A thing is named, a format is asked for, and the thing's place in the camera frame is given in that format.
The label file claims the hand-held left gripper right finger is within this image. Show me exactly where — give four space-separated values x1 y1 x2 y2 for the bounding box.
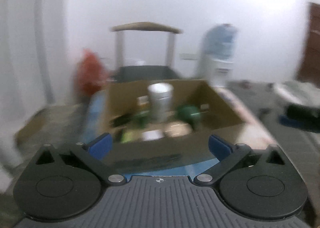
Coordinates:
196 133 286 185

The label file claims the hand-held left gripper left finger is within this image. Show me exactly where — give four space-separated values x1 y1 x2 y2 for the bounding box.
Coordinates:
36 132 126 185

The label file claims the green lip balm stick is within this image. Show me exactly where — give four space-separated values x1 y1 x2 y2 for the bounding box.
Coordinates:
121 129 134 143

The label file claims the black tube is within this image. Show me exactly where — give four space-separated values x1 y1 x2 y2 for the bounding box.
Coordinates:
109 114 130 128

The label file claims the brown cardboard box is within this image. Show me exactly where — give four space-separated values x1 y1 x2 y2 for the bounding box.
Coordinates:
101 79 247 166

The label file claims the dark jar with gold lid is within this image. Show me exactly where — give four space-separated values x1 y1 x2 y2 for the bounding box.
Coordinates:
165 123 192 137

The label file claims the round green jar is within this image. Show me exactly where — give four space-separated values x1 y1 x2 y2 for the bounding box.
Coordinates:
176 105 200 128

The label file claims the green dropper bottle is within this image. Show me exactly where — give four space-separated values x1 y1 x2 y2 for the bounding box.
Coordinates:
132 111 148 130

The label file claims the white charger plug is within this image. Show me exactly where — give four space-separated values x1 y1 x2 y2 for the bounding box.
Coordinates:
141 130 164 141

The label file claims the white lidded supplement bottle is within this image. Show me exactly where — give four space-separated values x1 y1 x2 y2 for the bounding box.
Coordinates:
147 83 174 123

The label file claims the white water dispenser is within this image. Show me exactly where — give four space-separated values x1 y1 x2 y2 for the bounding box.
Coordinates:
197 53 234 87

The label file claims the flat cardboard piece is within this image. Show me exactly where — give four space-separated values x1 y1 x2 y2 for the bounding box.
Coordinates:
14 110 50 141

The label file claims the red plastic bag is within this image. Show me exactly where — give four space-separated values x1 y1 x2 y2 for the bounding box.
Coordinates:
75 49 110 96

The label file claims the white cloth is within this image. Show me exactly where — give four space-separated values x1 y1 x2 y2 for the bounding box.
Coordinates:
272 81 320 106

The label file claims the large clear water jug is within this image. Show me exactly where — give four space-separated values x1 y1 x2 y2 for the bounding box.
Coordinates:
202 24 238 63

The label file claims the wooden chair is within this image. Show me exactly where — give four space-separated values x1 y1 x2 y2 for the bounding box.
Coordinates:
110 21 183 82

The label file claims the white curtain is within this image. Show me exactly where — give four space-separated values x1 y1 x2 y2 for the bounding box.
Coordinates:
0 0 68 168

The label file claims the brown wooden door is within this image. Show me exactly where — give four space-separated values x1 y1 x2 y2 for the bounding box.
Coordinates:
296 3 320 83

